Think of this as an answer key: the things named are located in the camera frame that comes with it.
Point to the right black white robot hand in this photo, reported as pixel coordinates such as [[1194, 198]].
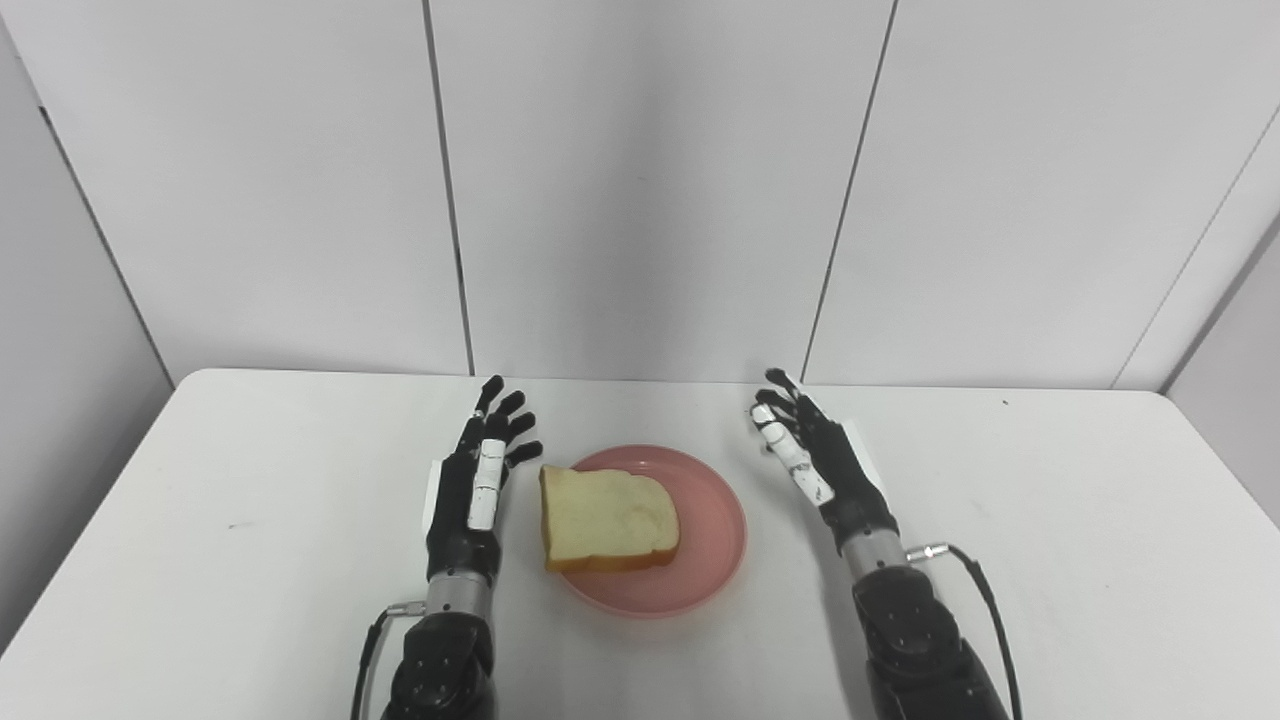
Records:
[[825, 460]]

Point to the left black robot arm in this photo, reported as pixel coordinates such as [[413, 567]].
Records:
[[445, 650]]

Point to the pink round plate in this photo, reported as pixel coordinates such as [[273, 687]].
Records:
[[690, 540]]

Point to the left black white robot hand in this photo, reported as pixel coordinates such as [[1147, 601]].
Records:
[[475, 490]]

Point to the slice of white bread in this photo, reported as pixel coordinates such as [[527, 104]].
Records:
[[605, 520]]

